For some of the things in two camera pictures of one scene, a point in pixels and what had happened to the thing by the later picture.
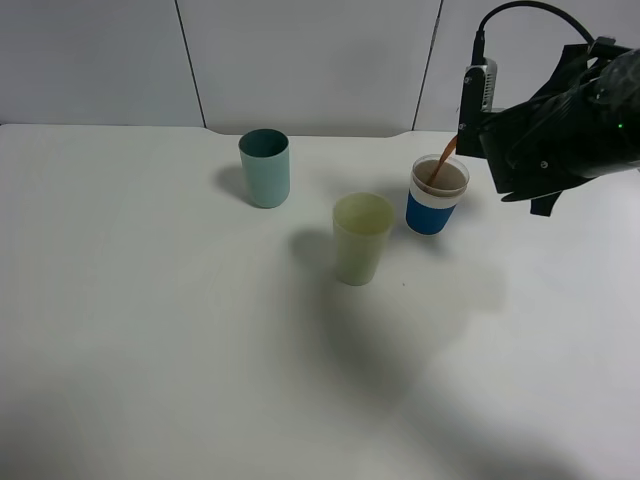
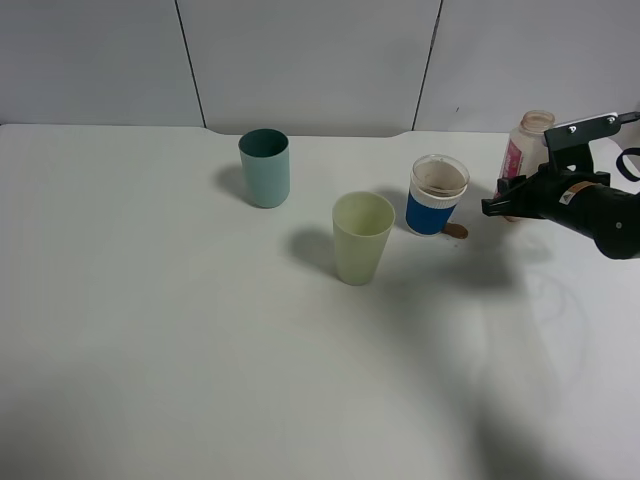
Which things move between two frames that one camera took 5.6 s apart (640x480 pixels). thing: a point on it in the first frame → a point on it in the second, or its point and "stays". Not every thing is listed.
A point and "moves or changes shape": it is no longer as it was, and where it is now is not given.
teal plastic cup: x=265 y=157 stays
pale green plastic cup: x=362 y=228 stays
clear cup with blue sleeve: x=437 y=185 stays
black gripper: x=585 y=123 → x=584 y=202
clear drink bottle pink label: x=448 y=150 moves or changes shape
